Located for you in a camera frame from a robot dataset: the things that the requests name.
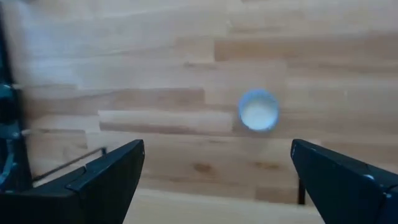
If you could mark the black table frame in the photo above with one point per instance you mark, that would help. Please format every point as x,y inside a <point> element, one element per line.
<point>3,56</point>

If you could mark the raised wooden shelf black legs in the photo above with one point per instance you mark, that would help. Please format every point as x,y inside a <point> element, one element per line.
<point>217,208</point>

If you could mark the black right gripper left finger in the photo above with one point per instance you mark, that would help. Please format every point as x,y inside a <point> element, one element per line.
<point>93,199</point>

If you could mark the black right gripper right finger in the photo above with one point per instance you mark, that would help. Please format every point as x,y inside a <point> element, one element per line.
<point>348,196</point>

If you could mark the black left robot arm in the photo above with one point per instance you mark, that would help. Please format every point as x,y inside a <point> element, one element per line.
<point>12,118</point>

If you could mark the light blue patterned candle tin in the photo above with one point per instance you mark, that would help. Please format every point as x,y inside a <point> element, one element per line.
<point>258,112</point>

